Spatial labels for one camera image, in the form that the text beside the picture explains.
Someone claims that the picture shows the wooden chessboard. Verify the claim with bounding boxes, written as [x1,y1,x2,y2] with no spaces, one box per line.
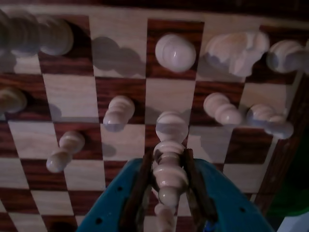
[0,0,306,232]

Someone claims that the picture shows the light wood chess knight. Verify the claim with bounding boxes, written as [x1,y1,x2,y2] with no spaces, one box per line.
[205,30,270,77]

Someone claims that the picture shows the green plastic container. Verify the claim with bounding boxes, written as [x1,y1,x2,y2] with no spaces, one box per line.
[267,135,309,217]

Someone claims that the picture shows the light wood chess pawn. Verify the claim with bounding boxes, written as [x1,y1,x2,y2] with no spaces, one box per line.
[246,103,295,140]
[0,87,28,115]
[203,93,243,126]
[45,130,85,173]
[103,95,135,132]

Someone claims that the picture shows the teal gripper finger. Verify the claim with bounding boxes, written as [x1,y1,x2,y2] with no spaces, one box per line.
[182,147,275,232]
[76,152,155,232]

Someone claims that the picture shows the light wood chess bishop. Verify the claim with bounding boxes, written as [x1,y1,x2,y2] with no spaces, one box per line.
[154,33,197,73]

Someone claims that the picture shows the light wood chess rook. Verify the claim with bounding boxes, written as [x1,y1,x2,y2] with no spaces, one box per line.
[265,40,309,74]

